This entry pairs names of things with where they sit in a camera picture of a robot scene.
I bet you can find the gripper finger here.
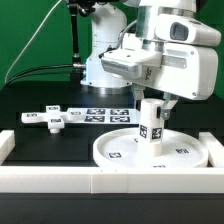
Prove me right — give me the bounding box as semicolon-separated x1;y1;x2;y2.
132;84;145;109
157;93;179;120

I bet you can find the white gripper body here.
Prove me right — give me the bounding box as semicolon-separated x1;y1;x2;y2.
101;43;218;100

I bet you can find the white round table top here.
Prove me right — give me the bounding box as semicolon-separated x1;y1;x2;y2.
93;128;208;168

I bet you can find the white cross table base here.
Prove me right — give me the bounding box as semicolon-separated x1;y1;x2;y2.
21;105;86;134

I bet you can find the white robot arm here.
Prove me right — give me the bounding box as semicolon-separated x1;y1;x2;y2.
81;0;221;118

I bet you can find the white marker sheet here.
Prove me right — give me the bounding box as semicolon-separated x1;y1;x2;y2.
68;108;140;124

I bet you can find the white right fence block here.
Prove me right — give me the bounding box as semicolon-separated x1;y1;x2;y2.
199;132;224;168

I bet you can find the white fence block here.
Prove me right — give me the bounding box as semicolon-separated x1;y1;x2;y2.
199;132;224;168
0;130;15;166

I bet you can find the white left fence block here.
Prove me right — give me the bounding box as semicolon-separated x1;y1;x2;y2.
0;130;15;166

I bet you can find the white front fence bar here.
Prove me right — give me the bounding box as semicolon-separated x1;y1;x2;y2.
0;166;224;194

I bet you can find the black camera stand pole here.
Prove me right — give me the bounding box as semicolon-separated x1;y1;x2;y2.
65;0;95;84

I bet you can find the white cable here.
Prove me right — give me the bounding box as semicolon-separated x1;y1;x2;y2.
3;0;64;84

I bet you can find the black cable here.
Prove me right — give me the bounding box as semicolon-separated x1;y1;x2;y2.
3;64;75;88

